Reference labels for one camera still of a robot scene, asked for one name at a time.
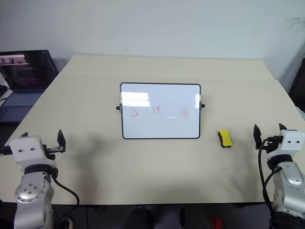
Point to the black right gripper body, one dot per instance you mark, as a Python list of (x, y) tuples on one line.
[(274, 143)]

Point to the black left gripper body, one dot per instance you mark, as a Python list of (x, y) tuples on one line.
[(53, 150)]

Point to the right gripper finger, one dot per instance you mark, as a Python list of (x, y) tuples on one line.
[(257, 136), (283, 127)]

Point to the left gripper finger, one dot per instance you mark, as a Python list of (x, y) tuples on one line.
[(24, 135), (61, 139)]

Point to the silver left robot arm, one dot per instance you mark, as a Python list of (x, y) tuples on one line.
[(31, 188)]

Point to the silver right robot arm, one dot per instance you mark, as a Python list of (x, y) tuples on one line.
[(289, 186)]

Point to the yellow and black eraser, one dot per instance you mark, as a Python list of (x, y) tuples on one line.
[(226, 138)]

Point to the open laptop with dark screen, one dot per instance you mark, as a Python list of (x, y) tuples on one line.
[(26, 76)]

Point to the small black-framed whiteboard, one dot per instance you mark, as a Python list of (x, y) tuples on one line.
[(160, 111)]

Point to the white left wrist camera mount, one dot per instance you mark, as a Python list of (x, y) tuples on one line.
[(27, 150)]

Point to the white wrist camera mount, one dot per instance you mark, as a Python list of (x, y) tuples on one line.
[(27, 150), (291, 142)]

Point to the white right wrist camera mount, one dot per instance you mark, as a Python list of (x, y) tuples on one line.
[(291, 142)]

